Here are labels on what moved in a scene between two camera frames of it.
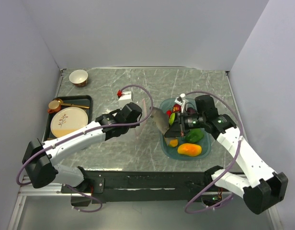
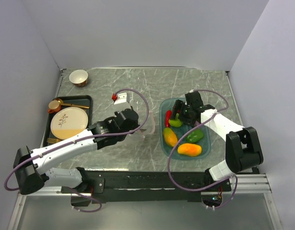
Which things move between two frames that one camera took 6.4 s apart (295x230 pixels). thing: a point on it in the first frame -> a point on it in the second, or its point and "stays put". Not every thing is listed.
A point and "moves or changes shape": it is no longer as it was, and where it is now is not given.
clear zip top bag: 140,129 moves or changes shape
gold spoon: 61,100 stays put
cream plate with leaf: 67,120 stays put
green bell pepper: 194,135 stays put
